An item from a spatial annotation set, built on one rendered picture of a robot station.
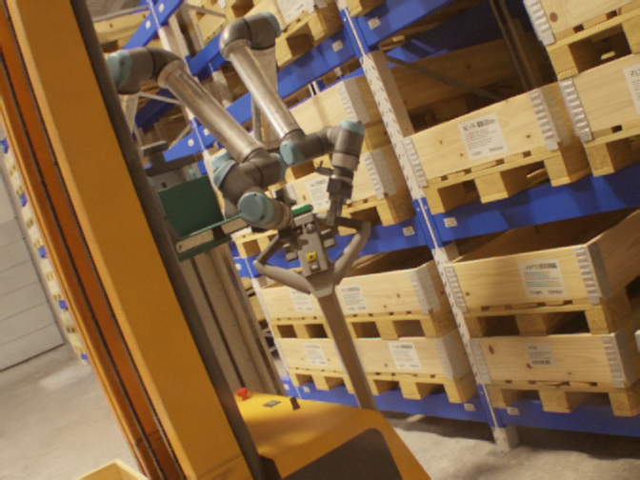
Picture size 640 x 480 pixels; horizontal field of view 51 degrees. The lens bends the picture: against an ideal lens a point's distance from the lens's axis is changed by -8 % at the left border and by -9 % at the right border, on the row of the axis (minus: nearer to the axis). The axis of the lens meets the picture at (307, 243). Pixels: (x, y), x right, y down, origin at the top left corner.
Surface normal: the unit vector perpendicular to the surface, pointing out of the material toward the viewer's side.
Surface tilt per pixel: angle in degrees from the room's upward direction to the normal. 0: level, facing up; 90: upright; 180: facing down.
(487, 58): 90
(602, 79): 90
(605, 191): 90
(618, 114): 90
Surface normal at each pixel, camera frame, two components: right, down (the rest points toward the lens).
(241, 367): 0.64, -0.19
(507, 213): -0.80, 0.35
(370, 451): 0.48, -0.11
